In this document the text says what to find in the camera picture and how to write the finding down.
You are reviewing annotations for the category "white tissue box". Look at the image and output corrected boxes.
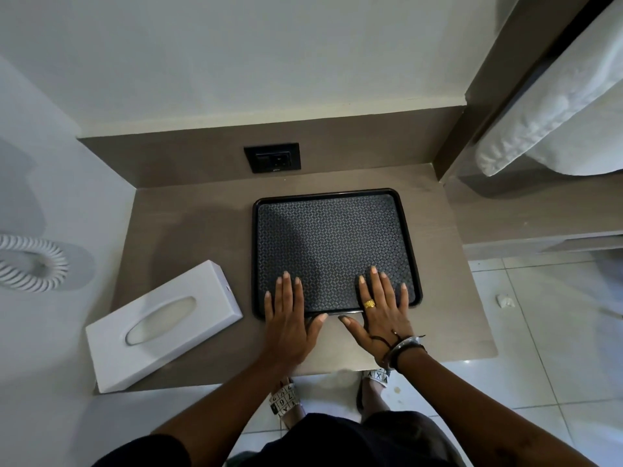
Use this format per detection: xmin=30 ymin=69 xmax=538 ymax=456
xmin=85 ymin=260 xmax=243 ymax=394

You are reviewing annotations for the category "white printed sandal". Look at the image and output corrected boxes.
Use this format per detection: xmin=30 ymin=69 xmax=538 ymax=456
xmin=356 ymin=368 xmax=393 ymax=415
xmin=270 ymin=378 xmax=306 ymax=429

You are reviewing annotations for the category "person's right forearm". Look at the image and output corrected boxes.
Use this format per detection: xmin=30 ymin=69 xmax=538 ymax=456
xmin=389 ymin=346 xmax=598 ymax=467

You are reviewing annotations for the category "white printed left sandal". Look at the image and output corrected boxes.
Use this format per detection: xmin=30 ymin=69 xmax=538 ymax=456
xmin=270 ymin=378 xmax=306 ymax=429

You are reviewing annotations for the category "black wall power outlet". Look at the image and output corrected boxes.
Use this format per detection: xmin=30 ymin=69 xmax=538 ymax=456
xmin=244 ymin=143 xmax=301 ymax=174

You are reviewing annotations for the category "white coiled phone cord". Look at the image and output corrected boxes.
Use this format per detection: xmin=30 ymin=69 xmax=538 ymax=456
xmin=0 ymin=234 xmax=69 ymax=293

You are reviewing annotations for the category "black patterned serving tray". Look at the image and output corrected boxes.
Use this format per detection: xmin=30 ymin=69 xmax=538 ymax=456
xmin=251 ymin=188 xmax=423 ymax=321

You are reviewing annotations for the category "person's right hand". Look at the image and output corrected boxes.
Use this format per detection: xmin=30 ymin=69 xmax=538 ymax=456
xmin=339 ymin=266 xmax=415 ymax=367

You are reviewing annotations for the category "person's left hand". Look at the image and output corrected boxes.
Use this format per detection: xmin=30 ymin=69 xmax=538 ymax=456
xmin=264 ymin=271 xmax=328 ymax=367

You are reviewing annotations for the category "white bed linen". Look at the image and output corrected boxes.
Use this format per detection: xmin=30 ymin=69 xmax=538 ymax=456
xmin=474 ymin=0 xmax=623 ymax=178

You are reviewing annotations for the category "black string bracelet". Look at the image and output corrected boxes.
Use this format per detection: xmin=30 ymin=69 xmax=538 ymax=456
xmin=369 ymin=331 xmax=429 ymax=373

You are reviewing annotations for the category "brown wooden bed frame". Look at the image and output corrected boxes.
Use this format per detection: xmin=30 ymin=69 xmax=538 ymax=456
xmin=433 ymin=0 xmax=623 ymax=261

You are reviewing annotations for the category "silver bangle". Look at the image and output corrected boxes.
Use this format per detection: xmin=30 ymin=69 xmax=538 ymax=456
xmin=381 ymin=336 xmax=422 ymax=369

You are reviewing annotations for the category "white printed right sandal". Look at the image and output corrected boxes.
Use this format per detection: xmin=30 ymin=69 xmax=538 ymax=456
xmin=356 ymin=368 xmax=393 ymax=415

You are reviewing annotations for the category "person's left forearm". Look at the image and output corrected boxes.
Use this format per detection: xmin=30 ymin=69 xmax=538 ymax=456
xmin=152 ymin=356 xmax=304 ymax=467

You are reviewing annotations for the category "person's black clothing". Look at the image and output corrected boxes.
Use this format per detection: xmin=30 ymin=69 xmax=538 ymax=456
xmin=92 ymin=411 xmax=469 ymax=467

